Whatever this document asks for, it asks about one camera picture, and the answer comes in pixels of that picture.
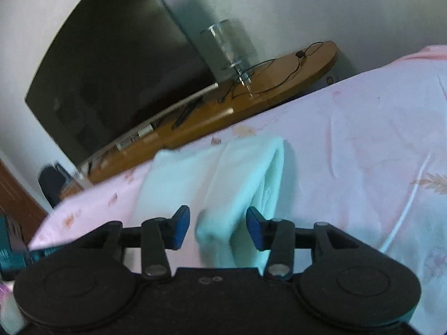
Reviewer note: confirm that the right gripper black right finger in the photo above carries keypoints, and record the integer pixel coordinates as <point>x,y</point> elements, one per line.
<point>279,237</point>

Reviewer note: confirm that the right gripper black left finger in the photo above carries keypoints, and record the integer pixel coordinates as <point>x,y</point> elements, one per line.
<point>157,236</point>

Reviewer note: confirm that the white knit sweater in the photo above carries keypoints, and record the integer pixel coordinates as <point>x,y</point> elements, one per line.
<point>218,183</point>

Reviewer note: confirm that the brown wooden door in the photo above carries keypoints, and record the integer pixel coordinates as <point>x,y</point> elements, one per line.
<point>18,204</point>

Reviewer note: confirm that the black chair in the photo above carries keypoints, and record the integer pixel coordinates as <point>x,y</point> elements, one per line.
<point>52,180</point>

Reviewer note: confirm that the silver set-top box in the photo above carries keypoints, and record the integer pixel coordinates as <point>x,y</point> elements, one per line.
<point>133,136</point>

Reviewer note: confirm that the pink floral bed sheet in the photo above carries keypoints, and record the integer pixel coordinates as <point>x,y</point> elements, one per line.
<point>367,155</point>

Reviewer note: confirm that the wooden TV stand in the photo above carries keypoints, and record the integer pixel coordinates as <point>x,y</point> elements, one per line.
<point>272,84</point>

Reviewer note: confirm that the curved black television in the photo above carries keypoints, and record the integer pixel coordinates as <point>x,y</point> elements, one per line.
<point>114,67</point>

